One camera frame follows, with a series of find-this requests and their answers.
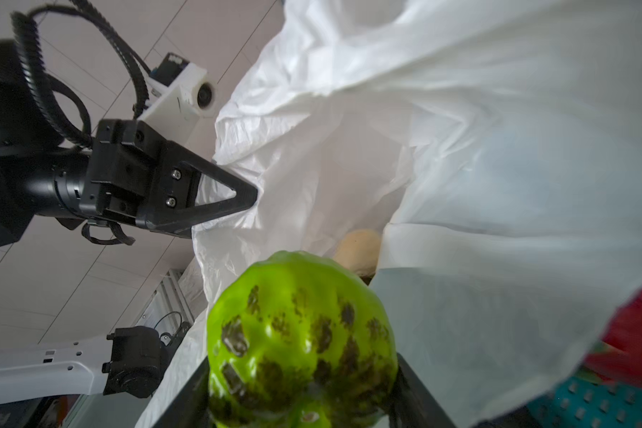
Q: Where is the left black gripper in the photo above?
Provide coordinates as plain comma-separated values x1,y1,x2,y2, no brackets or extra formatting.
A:
21,119,258,238

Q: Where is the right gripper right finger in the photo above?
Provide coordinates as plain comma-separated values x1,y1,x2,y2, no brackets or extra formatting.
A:
388,354,455,428

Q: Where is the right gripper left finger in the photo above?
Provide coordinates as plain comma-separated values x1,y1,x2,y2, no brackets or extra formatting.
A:
153,358,214,428

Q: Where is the green spotted fruit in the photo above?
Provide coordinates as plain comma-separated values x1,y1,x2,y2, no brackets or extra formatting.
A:
206,251,399,427

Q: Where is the beige potato-like fruit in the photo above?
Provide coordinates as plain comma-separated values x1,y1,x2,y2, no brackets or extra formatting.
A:
333,229,383,278

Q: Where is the red dragon fruit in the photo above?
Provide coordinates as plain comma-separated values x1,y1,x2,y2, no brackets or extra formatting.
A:
582,290,642,389

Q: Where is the white plastic bag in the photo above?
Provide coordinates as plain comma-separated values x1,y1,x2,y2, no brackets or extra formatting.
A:
133,0,642,428

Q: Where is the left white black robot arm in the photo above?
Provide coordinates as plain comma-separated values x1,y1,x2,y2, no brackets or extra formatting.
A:
0,39,258,404

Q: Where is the teal plastic basket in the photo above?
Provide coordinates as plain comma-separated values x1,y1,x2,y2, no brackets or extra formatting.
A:
527,376,642,428

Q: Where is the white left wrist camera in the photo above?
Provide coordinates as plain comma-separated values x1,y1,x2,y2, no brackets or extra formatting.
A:
139,53,217,146

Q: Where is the left black corrugated cable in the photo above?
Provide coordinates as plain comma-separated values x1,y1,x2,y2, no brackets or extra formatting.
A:
10,0,153,148

